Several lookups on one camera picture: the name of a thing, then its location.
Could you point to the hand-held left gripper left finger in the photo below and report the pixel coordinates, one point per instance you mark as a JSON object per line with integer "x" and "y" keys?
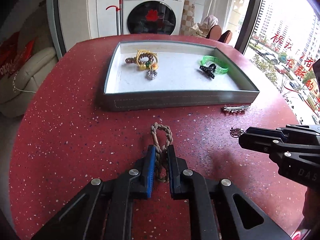
{"x": 151, "y": 170}

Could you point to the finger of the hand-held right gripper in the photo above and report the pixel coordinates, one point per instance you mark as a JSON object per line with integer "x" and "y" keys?
{"x": 300, "y": 131}
{"x": 260, "y": 143}

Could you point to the grey jewelry tray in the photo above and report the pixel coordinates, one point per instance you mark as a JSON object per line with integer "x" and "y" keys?
{"x": 175, "y": 80}

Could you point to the red embroidered pillow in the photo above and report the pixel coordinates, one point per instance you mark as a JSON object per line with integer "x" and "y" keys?
{"x": 26, "y": 50}

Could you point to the cream leather sofa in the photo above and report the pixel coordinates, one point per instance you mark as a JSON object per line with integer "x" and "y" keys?
{"x": 32, "y": 65}

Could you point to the purple silver pendant charm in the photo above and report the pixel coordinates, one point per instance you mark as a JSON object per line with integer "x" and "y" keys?
{"x": 152, "y": 75}

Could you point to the silver leaf hair clip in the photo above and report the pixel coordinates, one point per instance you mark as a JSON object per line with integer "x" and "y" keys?
{"x": 235, "y": 108}

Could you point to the brown round chair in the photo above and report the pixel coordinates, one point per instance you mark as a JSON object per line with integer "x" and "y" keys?
{"x": 227, "y": 37}
{"x": 215, "y": 32}

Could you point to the red printed blanket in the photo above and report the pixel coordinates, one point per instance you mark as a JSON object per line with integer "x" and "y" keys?
{"x": 6, "y": 57}

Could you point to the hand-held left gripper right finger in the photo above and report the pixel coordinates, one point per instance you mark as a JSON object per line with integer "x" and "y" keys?
{"x": 175, "y": 175}

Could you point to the black claw hair clip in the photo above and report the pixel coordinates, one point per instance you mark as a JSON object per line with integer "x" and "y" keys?
{"x": 208, "y": 70}

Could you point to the white washing machine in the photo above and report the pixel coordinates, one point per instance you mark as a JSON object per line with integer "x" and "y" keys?
{"x": 130, "y": 12}

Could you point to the silver purple butterfly clip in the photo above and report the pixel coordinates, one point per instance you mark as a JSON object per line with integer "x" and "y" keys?
{"x": 236, "y": 132}

